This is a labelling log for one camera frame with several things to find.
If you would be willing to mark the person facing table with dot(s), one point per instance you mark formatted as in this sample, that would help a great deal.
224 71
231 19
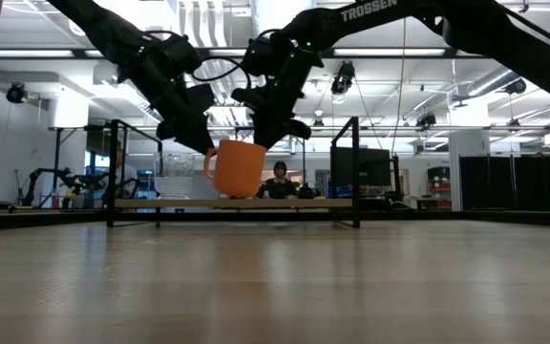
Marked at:
280 184

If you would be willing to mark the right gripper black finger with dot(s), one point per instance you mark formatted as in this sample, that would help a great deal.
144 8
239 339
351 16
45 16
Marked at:
277 136
258 131

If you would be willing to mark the orange mug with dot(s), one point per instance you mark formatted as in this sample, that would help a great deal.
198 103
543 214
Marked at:
239 169

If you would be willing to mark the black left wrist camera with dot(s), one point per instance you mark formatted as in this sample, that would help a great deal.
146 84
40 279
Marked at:
182 55

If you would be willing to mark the person in white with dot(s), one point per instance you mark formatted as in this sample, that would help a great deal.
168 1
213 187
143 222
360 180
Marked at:
124 174

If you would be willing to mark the wooden shelf black metal frame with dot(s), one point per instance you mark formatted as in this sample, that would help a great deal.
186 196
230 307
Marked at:
237 203

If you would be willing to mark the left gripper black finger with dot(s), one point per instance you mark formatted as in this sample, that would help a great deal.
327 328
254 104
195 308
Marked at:
201 138

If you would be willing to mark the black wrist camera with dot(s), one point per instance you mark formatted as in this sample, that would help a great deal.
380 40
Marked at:
263 55
182 55

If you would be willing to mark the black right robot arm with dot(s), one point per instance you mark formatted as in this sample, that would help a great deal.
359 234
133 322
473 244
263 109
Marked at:
494 33

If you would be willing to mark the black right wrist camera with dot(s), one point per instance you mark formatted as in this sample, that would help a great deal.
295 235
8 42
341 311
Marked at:
263 55

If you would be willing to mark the clear glass cup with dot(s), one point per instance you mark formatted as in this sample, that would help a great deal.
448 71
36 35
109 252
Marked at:
174 174

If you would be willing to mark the black partition panels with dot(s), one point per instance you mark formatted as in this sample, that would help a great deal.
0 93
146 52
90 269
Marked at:
518 181

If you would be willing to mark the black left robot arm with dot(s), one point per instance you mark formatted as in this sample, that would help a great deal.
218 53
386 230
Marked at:
103 33

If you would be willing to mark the black computer monitor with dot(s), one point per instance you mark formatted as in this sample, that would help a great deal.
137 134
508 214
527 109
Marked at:
365 167

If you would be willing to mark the black background robot arm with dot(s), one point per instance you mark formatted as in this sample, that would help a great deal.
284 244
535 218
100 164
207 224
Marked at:
41 177
89 181

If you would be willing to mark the red storage rack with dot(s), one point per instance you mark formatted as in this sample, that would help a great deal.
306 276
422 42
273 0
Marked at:
439 186

